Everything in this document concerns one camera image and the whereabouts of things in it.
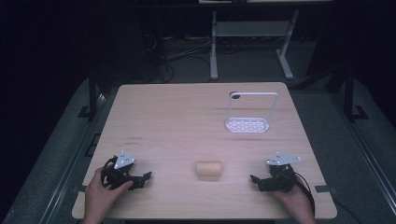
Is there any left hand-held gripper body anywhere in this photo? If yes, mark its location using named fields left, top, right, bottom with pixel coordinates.
left=102, top=150, right=138, bottom=190

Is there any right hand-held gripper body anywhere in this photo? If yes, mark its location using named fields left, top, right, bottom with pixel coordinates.
left=265, top=151, right=303, bottom=193

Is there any tan bread roll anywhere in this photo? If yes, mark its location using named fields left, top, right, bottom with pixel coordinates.
left=195, top=160, right=223, bottom=182

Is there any white metal wire rack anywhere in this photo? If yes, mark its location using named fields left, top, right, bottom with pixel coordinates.
left=224, top=91, right=279, bottom=134

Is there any person's right hand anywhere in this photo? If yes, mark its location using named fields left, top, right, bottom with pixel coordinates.
left=273, top=183, right=318, bottom=224

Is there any person's left hand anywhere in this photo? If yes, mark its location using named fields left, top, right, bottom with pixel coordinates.
left=82, top=167, right=134, bottom=224

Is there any aluminium floor rail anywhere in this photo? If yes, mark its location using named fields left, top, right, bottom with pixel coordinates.
left=330, top=92, right=396, bottom=217
left=38, top=92, right=108, bottom=224

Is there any bundle of floor cables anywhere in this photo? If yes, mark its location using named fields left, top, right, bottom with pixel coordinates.
left=144, top=33, right=213, bottom=84

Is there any white metal desk frame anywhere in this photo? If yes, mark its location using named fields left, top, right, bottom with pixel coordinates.
left=209, top=8, right=300, bottom=81

